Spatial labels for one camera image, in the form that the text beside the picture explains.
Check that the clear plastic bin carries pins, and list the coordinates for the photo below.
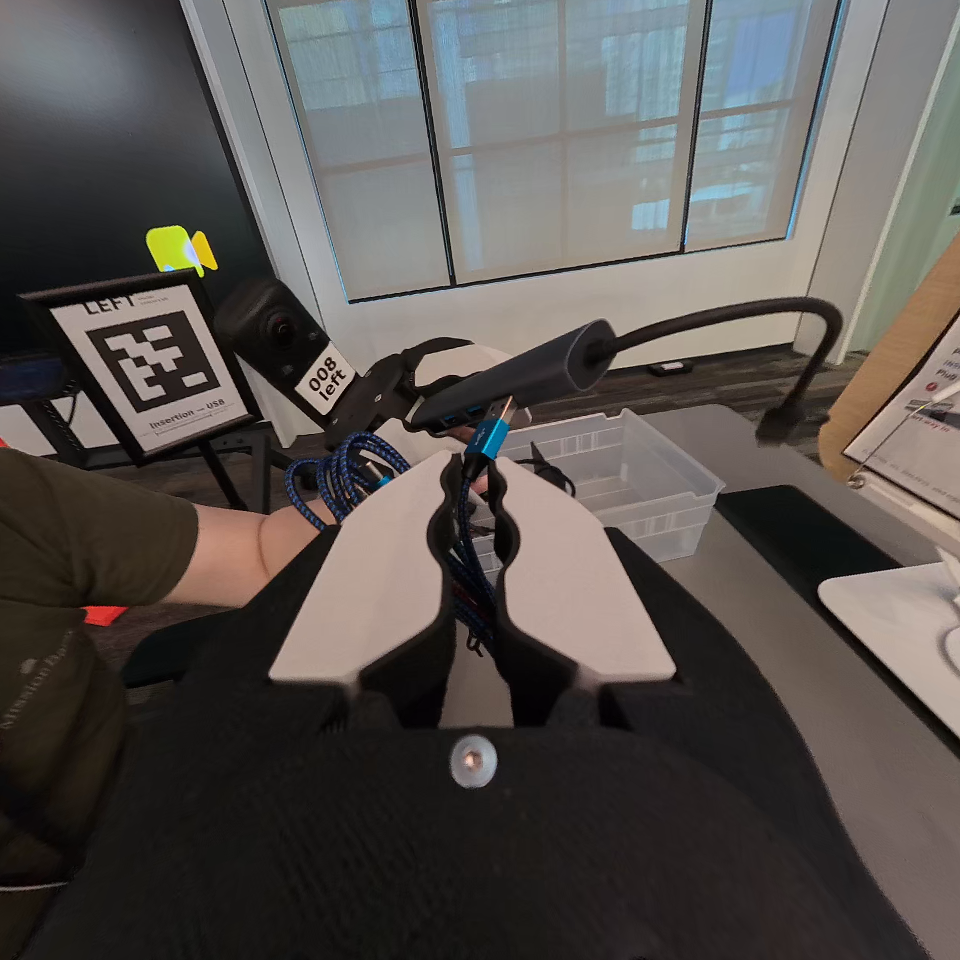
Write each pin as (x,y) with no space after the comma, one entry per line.
(630,480)

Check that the orange floor cone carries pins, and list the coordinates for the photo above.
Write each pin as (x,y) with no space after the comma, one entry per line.
(105,615)

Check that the grey metal USB hub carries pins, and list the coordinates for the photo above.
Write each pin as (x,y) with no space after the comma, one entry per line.
(525,375)

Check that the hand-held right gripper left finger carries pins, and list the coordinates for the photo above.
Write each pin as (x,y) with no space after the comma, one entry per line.
(368,593)

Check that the instruction poster board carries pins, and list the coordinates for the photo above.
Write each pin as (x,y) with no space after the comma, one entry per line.
(900,390)

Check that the small black floor device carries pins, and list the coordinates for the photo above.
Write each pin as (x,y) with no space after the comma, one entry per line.
(669,366)

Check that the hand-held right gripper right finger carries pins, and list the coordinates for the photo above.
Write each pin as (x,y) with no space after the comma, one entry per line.
(585,593)

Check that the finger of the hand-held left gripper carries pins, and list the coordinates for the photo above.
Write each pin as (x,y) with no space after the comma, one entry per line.
(458,368)

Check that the person's left forearm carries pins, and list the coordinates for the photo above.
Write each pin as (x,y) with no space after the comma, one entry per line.
(225,555)

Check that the black white marker sign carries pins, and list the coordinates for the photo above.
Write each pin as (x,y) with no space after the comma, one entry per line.
(150,360)

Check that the person's left hand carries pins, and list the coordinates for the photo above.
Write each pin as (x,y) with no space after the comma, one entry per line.
(288,543)

